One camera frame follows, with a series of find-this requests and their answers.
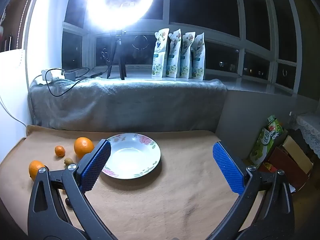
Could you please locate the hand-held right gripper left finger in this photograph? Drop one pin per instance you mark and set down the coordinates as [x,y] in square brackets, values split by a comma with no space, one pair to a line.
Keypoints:
[96,165]

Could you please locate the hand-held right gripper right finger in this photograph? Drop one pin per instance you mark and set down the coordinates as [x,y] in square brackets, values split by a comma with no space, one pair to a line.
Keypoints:
[228,167]

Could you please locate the large orange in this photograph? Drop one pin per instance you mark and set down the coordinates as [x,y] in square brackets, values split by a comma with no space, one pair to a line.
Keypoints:
[83,146]
[35,168]

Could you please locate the floral white plate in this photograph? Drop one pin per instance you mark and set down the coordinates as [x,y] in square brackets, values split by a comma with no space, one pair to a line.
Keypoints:
[132,157]

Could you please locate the small dark red fruit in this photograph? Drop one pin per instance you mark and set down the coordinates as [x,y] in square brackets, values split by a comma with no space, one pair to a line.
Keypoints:
[68,202]

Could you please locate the small green fruit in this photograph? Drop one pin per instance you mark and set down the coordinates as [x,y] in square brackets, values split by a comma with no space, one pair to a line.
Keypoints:
[68,161]

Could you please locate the small tangerine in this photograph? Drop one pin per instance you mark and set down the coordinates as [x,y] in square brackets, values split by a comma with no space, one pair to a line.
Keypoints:
[60,151]

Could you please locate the dark brown cardboard box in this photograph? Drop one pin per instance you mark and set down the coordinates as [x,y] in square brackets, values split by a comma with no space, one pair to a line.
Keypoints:
[287,167]

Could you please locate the small green snack bag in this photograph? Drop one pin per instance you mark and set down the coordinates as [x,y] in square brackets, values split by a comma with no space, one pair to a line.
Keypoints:
[275,127]

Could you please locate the grey fleece blanket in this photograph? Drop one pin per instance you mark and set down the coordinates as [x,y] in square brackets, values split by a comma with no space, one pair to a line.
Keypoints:
[130,105]

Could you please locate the tan cardboard box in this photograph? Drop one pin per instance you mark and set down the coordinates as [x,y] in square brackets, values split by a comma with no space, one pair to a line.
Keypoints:
[298,153]

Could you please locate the white lace cloth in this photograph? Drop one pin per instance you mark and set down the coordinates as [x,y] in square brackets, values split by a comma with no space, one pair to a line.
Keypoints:
[308,132]

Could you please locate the black power adapter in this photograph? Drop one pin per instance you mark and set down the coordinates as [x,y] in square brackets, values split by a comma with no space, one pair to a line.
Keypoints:
[71,75]

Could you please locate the white power strip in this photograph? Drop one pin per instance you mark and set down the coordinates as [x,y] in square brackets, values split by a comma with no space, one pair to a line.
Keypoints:
[51,75]

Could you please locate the white window frame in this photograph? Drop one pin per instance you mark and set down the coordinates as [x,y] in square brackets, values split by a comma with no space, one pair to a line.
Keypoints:
[241,12]

